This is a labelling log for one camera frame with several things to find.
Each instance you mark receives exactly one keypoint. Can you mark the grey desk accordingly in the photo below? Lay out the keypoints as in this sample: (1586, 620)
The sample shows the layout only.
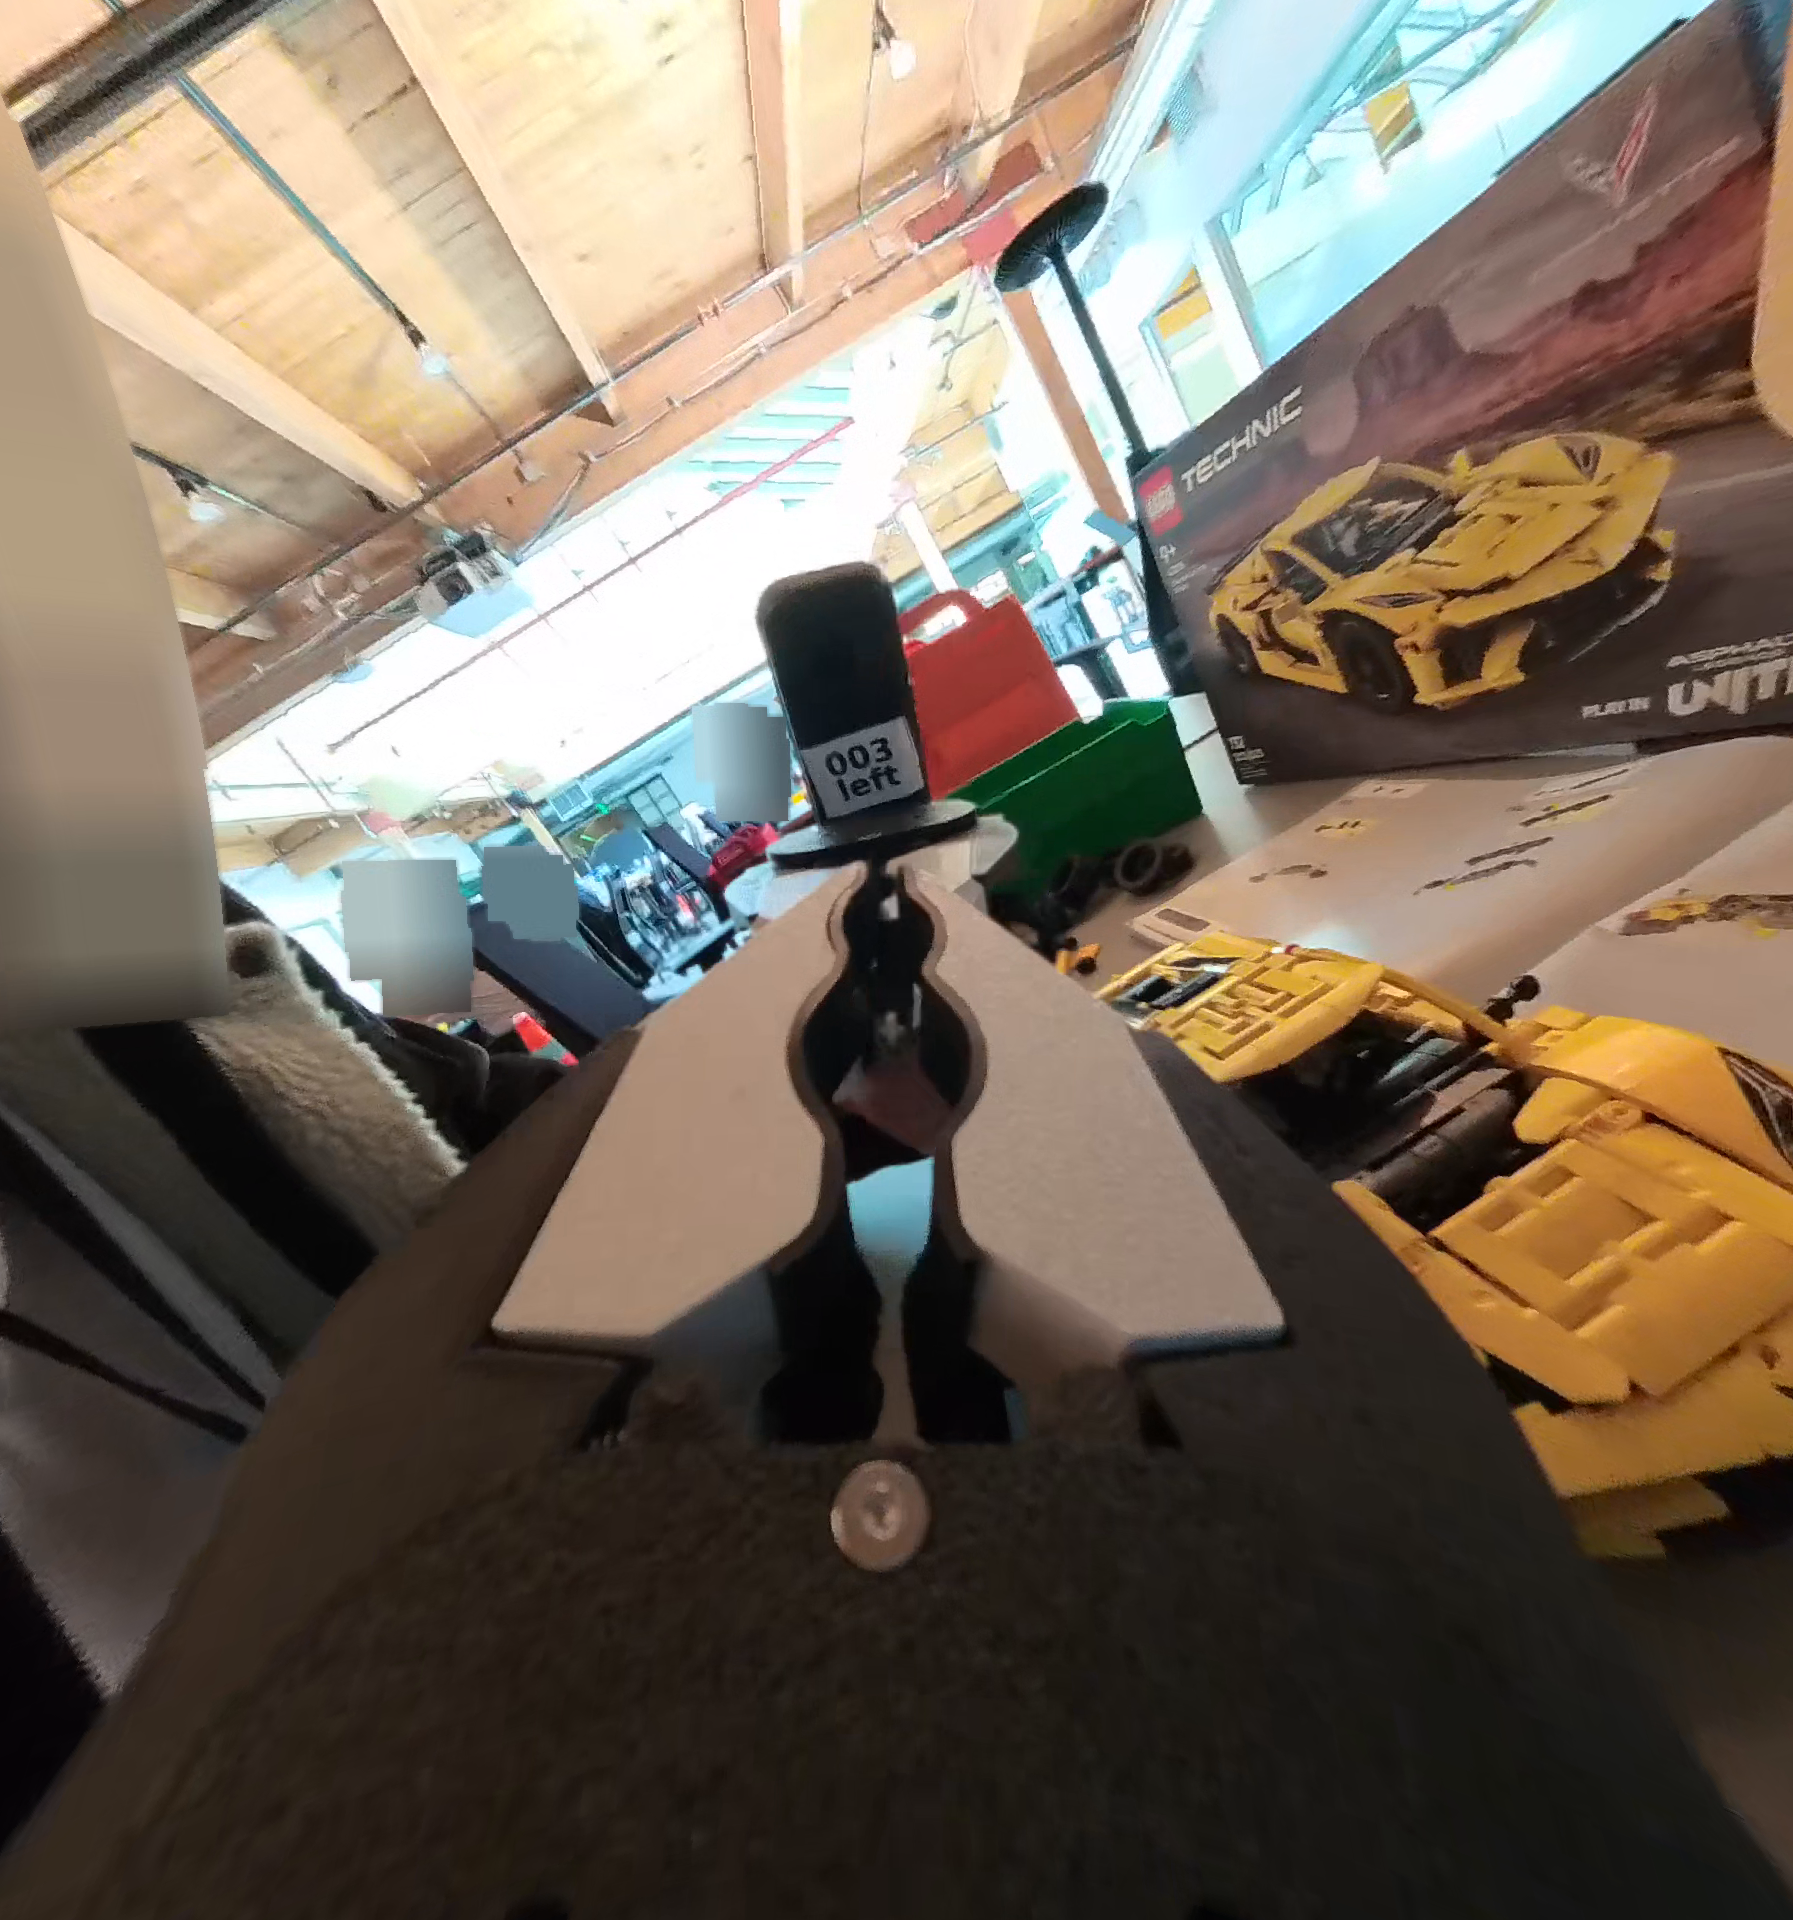
(1736, 1679)

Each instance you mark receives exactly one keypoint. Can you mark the black pole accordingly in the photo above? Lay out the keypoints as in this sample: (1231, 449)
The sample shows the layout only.
(1105, 374)

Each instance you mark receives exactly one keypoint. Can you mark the person's left hand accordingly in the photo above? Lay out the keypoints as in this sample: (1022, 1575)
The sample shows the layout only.
(896, 1102)

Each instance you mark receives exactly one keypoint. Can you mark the open instruction booklet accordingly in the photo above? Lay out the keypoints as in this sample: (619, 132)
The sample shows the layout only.
(1437, 886)

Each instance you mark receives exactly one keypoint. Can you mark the green plastic bin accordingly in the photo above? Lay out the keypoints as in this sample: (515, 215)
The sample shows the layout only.
(1091, 788)

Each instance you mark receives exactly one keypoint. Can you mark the black ball pin piece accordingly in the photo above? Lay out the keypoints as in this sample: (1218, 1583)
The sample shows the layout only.
(883, 915)

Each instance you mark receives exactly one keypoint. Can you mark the toy car set box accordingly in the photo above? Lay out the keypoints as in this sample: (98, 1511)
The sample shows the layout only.
(1437, 602)

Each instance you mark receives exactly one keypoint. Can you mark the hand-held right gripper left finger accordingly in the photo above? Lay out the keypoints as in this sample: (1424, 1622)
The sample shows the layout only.
(657, 1186)

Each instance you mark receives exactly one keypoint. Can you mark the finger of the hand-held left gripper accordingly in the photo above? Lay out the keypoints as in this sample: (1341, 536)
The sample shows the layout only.
(979, 858)
(792, 892)

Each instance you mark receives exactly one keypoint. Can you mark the black ribbed disc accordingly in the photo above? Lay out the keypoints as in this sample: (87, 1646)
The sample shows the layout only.
(1053, 233)

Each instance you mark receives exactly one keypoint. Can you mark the orange traffic cone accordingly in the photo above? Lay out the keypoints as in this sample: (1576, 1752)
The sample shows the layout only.
(537, 1036)

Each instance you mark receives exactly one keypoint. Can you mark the ceiling mounted camera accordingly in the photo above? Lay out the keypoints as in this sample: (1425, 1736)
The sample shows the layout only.
(461, 579)

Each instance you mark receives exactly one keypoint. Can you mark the person's fleece-lined jacket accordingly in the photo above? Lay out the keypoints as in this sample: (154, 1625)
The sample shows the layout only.
(86, 1351)

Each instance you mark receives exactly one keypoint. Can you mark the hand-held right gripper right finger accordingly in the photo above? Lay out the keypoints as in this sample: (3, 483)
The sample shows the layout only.
(1105, 1186)

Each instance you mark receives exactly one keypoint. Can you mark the yellow toy brick car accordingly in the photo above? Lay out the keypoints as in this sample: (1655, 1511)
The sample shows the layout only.
(1586, 1200)

